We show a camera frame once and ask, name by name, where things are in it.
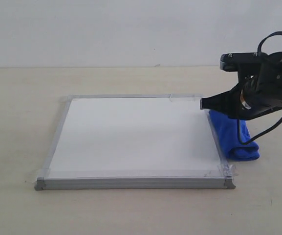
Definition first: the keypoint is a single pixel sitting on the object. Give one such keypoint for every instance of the white board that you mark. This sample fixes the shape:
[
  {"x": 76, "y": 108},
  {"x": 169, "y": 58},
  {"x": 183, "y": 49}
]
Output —
[{"x": 133, "y": 141}]

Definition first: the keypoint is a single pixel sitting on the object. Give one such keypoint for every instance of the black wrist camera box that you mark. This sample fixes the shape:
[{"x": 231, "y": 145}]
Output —
[{"x": 248, "y": 62}]

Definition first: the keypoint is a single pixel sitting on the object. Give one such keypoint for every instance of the clear tape strip front right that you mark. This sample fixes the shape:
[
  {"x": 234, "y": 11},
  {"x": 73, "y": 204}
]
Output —
[{"x": 222, "y": 171}]

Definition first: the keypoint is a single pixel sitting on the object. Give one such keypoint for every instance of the blue microfibre cloth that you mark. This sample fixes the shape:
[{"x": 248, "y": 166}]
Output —
[{"x": 229, "y": 135}]

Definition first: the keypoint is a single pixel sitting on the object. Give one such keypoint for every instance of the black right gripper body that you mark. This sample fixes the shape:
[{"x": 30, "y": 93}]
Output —
[{"x": 262, "y": 94}]

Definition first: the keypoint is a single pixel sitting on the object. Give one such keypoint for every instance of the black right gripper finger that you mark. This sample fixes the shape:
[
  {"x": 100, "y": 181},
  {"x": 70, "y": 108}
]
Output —
[{"x": 227, "y": 103}]

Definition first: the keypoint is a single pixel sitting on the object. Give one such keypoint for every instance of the clear tape strip back right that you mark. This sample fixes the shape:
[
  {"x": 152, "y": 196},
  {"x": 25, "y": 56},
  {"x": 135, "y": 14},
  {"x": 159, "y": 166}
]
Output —
[{"x": 185, "y": 97}]

